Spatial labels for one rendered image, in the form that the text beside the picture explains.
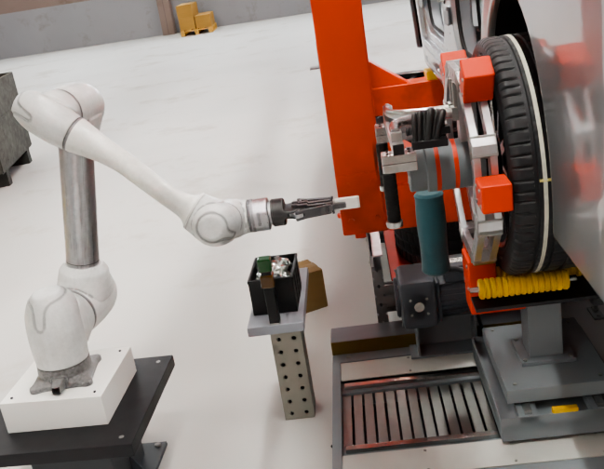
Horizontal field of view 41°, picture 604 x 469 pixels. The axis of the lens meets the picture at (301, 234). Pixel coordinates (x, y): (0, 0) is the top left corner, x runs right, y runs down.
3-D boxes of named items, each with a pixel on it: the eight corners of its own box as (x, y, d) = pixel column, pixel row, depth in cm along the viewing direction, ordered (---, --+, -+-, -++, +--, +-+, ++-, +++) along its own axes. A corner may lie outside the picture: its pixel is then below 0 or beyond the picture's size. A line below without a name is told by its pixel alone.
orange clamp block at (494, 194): (506, 199, 200) (514, 210, 191) (475, 204, 200) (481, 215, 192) (504, 173, 197) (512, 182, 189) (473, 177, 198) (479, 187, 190)
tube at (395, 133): (467, 132, 203) (463, 91, 199) (392, 143, 204) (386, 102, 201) (457, 118, 219) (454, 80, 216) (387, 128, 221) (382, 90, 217)
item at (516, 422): (632, 431, 223) (632, 401, 220) (503, 445, 226) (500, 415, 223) (581, 347, 270) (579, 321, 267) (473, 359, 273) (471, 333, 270)
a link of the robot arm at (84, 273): (48, 334, 248) (80, 304, 268) (98, 341, 245) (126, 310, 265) (29, 86, 221) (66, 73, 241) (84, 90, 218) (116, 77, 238)
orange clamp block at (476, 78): (493, 100, 200) (495, 73, 193) (462, 104, 201) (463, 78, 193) (488, 80, 204) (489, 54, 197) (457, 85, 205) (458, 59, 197)
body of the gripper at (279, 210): (274, 221, 219) (307, 216, 218) (272, 231, 211) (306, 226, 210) (269, 194, 217) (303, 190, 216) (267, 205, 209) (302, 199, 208)
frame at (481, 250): (508, 287, 207) (493, 78, 189) (482, 289, 208) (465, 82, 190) (474, 219, 259) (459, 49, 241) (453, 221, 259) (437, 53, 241)
